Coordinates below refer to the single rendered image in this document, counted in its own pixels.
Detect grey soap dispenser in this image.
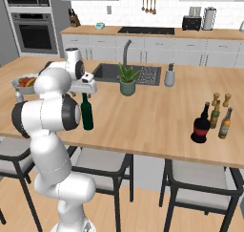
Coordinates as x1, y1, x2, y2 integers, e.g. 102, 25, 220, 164
163, 62, 176, 88

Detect dark bottle with red label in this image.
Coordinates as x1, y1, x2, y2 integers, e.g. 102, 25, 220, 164
190, 101, 212, 145

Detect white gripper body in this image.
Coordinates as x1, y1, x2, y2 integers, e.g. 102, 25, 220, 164
69, 79, 98, 97

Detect dark green glass bottle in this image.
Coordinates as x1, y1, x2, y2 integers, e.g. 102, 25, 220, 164
79, 92, 95, 132

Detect grey sink tap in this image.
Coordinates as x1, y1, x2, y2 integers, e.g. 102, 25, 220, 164
122, 39, 133, 70

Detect black toaster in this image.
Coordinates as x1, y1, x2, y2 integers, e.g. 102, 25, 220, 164
181, 6, 203, 32

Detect dark sink basin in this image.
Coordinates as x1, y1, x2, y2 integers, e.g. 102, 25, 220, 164
91, 62, 163, 87

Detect amber bottle with pale label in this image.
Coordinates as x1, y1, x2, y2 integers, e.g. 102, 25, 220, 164
217, 106, 234, 140

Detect grey chair with black frame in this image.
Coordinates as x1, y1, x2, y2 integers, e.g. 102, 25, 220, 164
158, 158, 244, 232
66, 145, 134, 232
0, 136, 44, 232

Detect grey bowl of fruit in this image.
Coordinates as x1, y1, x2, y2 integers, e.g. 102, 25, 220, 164
11, 73, 41, 103

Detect grey base cupboards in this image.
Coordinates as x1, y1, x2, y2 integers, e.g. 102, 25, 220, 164
60, 32, 244, 70

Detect wooden knife block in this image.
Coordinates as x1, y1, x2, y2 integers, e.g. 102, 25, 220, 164
68, 8, 82, 29

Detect green plant in grey pot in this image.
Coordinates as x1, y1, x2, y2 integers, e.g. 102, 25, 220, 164
117, 62, 142, 97

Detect small tan bottle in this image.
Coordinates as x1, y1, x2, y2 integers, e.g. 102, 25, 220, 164
221, 93, 233, 109
211, 92, 221, 107

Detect black hob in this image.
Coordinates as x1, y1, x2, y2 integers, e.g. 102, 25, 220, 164
116, 26, 176, 36

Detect steel wall oven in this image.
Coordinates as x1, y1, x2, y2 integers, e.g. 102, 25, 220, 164
10, 11, 60, 56

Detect olive green bottle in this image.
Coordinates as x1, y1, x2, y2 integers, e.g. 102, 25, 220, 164
209, 99, 222, 130

